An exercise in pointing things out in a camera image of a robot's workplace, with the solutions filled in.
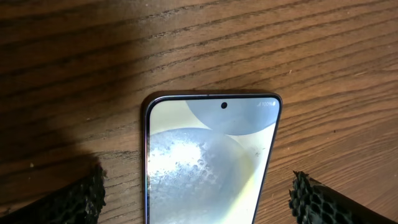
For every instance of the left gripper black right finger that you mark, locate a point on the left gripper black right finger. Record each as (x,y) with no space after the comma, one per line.
(312,202)

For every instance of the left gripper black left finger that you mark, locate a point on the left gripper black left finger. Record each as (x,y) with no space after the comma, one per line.
(80,202)

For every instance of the blue Samsung Galaxy smartphone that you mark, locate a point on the blue Samsung Galaxy smartphone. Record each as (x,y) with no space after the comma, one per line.
(206,154)

